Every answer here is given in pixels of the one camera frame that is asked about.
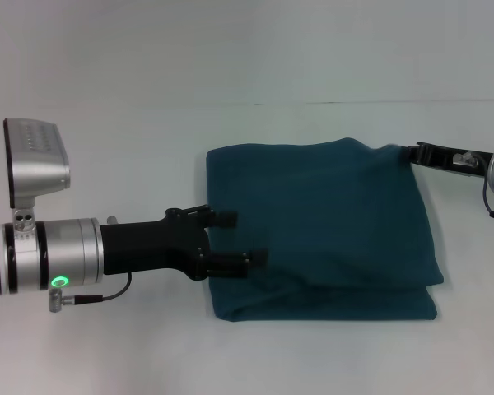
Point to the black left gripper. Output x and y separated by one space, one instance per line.
148 247

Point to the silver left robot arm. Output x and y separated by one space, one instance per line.
66 255

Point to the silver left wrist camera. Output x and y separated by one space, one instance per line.
37 164

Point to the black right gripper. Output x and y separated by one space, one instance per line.
440 158

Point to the teal blue shirt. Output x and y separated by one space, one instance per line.
321 226

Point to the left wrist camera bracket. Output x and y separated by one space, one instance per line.
24 222

